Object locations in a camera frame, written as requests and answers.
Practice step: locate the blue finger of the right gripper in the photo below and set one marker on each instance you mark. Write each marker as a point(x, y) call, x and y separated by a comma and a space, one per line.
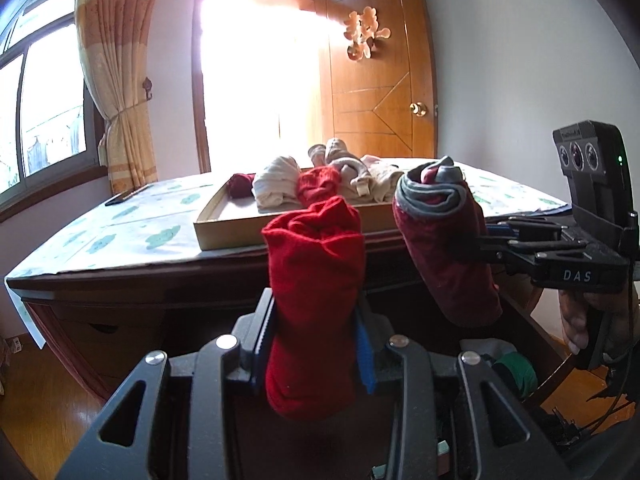
point(502, 229)
point(508, 255)

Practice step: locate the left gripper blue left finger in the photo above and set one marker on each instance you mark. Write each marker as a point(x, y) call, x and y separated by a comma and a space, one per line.
point(255, 335)

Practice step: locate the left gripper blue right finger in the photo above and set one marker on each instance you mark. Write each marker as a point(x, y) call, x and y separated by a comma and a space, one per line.
point(375, 362)

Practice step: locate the maroon grey underwear roll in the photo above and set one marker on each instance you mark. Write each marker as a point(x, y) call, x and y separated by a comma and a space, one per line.
point(435, 211)

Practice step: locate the bright red garment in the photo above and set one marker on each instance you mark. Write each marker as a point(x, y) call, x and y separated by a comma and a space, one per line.
point(316, 269)

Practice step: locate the tan knitted sock roll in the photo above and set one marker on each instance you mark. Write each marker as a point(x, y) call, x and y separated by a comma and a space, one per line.
point(385, 178)

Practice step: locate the white dotted underwear roll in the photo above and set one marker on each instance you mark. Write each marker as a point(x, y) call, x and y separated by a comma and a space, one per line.
point(275, 185)

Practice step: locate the dark red knitted sock roll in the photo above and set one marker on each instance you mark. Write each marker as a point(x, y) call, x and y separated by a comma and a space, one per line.
point(240, 186)

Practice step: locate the beige cream garment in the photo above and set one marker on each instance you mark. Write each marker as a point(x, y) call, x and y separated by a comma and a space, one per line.
point(356, 180)

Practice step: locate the small red sock bundle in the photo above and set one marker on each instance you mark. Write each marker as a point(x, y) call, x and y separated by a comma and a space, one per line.
point(317, 185)

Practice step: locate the pink garment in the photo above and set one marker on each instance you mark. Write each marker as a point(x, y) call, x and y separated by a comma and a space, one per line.
point(369, 160)

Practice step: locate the open wooden drawer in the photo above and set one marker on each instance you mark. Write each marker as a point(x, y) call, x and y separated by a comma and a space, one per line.
point(411, 310)

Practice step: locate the person's right hand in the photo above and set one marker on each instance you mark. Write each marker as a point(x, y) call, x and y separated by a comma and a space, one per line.
point(574, 308)

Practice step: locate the green and navy garment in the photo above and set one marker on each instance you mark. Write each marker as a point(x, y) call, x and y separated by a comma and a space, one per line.
point(517, 374)

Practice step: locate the shallow cardboard box tray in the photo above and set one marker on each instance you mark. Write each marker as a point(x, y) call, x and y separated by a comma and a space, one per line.
point(232, 222)

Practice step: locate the green cloud print tablecloth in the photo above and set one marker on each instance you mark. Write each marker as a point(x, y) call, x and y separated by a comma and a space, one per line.
point(157, 225)

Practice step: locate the brass door knob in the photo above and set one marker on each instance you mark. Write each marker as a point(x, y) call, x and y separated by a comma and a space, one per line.
point(418, 109)

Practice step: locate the wooden door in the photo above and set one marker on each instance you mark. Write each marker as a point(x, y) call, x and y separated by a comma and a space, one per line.
point(366, 103)

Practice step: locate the black smartphone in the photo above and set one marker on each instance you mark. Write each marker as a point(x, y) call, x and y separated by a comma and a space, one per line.
point(123, 196)

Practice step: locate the double happiness door ornament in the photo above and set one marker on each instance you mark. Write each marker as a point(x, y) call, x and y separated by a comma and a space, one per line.
point(363, 30)

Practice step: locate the yellow tied curtain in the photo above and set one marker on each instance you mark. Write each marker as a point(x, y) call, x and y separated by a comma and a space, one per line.
point(113, 38)

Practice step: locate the curtain tieback wall hook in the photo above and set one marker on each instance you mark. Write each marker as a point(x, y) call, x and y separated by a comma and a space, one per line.
point(147, 87)

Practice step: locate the window with dark frame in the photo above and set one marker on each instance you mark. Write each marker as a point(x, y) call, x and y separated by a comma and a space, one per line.
point(49, 125)

